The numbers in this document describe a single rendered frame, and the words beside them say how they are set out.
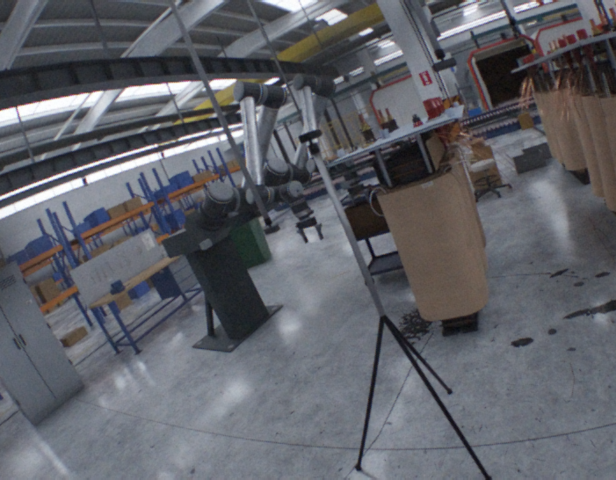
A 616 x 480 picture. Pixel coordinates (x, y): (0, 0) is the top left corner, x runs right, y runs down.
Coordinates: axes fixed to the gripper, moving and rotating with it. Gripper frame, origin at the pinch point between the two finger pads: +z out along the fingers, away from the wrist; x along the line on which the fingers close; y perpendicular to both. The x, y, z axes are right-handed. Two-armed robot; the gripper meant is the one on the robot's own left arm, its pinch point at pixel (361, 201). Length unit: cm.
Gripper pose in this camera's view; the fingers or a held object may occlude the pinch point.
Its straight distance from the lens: 290.1
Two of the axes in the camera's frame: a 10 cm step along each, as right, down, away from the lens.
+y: -5.5, 4.2, -7.2
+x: 7.3, -1.7, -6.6
